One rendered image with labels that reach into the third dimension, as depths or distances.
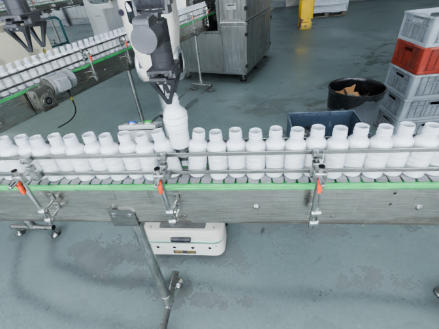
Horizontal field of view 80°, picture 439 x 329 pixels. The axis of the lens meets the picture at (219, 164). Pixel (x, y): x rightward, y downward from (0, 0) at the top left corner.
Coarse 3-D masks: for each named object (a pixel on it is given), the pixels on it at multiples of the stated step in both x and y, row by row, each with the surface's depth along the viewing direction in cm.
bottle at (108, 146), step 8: (104, 136) 83; (104, 144) 81; (112, 144) 83; (104, 152) 82; (112, 152) 82; (104, 160) 85; (112, 160) 84; (120, 160) 85; (112, 168) 85; (120, 168) 87; (112, 176) 88; (120, 176) 88
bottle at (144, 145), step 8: (136, 136) 79; (144, 136) 79; (144, 144) 80; (152, 144) 82; (136, 152) 82; (144, 152) 80; (152, 152) 82; (144, 160) 82; (152, 160) 83; (144, 168) 84; (152, 168) 85; (144, 176) 88
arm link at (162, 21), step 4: (156, 16) 62; (160, 20) 60; (164, 20) 61; (160, 24) 60; (164, 24) 61; (164, 28) 61; (168, 28) 63; (164, 32) 62; (168, 32) 63; (164, 36) 62; (168, 36) 63; (164, 40) 63; (168, 40) 64
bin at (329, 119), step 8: (296, 112) 129; (304, 112) 128; (312, 112) 128; (320, 112) 127; (328, 112) 127; (336, 112) 127; (344, 112) 126; (352, 112) 126; (288, 120) 127; (296, 120) 131; (304, 120) 130; (312, 120) 130; (320, 120) 130; (328, 120) 129; (336, 120) 129; (344, 120) 129; (352, 120) 127; (360, 120) 118; (288, 128) 128; (304, 128) 133; (328, 128) 132; (352, 128) 127; (288, 136) 128
